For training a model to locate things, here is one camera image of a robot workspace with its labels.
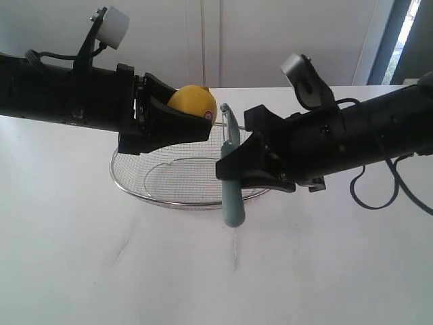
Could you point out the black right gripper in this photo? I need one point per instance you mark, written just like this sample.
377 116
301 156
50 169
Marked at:
301 149

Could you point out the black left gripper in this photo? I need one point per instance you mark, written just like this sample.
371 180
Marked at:
159 126

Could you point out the yellow lemon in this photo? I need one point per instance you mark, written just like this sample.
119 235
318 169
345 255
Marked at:
195 100

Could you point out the teal handled peeler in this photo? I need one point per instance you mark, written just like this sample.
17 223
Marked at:
232 199

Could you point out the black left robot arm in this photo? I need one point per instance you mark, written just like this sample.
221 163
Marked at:
61 95

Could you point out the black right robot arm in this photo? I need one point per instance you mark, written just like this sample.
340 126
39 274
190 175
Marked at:
389 126

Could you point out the oval wire mesh basket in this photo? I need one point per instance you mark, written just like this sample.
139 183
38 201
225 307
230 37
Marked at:
175 177

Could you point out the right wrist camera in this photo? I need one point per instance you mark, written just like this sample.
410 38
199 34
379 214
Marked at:
310 89

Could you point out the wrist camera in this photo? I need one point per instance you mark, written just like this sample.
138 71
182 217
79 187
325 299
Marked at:
112 26
310 89

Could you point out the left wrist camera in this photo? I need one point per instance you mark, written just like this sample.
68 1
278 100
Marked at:
112 26

